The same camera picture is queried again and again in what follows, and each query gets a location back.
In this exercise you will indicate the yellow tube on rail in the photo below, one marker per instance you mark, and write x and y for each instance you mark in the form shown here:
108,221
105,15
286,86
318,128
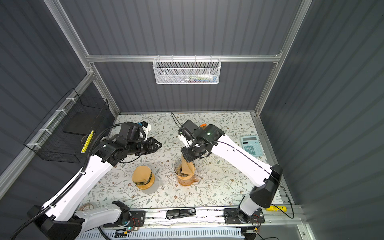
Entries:
272,209

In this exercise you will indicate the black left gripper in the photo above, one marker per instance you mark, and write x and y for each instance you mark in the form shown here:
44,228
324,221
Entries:
152,145

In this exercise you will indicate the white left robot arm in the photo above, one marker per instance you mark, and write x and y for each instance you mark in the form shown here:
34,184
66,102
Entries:
59,218

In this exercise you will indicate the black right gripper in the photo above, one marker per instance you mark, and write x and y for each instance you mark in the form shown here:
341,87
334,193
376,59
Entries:
187,157

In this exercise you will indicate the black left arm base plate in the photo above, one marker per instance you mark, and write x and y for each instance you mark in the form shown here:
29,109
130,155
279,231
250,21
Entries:
136,219

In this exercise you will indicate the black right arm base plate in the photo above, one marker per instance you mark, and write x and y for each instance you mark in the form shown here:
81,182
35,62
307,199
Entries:
233,216

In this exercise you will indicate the light blue calculator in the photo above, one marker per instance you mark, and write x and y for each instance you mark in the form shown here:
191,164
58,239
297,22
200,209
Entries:
252,145

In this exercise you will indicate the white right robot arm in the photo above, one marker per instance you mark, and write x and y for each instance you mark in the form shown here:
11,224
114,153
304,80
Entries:
266,178

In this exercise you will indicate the black stapler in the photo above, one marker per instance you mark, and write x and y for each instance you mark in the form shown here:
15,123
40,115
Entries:
180,213

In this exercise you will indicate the pens in white basket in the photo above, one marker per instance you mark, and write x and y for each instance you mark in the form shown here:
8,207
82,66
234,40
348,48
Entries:
204,78

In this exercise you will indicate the grey glass dripper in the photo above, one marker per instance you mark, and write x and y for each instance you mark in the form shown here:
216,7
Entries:
177,167

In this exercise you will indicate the black wire basket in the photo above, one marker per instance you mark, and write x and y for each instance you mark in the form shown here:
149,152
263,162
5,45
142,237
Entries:
63,136

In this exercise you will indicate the yellow marker pen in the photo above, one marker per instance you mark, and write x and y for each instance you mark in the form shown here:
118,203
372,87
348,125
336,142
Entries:
87,142

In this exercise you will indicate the white wire basket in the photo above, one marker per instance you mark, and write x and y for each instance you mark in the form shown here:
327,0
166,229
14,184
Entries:
166,71

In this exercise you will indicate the orange glass pitcher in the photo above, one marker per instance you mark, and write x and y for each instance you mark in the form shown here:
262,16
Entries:
187,180

